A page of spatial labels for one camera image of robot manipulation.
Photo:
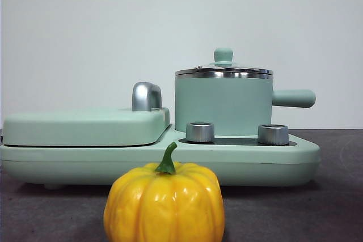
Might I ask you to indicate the glass lid with green knob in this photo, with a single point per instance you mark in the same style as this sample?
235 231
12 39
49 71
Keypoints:
223 55

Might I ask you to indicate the yellow pumpkin with green stem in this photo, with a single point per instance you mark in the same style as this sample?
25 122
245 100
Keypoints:
164 205

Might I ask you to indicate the mint green steamer pot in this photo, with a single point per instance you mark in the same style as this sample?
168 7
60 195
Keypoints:
221 103

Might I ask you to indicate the silver control knob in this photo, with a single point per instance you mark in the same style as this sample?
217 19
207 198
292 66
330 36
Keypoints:
273 134
200 133

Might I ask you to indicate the mint green grill cover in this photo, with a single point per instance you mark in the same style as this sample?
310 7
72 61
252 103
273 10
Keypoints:
85 125

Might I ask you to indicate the mint green breakfast maker base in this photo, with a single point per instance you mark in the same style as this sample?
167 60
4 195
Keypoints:
85 165

